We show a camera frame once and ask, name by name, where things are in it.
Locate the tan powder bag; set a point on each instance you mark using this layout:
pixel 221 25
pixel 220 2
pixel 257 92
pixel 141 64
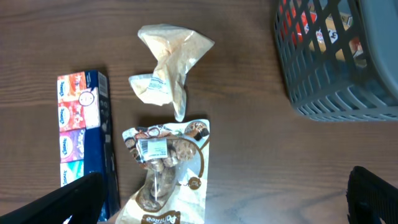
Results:
pixel 177 50

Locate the blue Kleenex tissue pack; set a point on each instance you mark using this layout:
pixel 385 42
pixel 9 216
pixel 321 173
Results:
pixel 85 133

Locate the beige cookie pouch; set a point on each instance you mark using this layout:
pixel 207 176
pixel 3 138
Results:
pixel 175 156

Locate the grey plastic slotted basket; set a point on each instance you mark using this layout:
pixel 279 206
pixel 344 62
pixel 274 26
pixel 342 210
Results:
pixel 356 78

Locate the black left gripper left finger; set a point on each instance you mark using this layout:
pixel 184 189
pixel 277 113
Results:
pixel 79 201

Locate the orange spaghetti pasta packet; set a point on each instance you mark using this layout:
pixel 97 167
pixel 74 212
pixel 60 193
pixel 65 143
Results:
pixel 298 19

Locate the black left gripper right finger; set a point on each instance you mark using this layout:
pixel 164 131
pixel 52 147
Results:
pixel 370 199

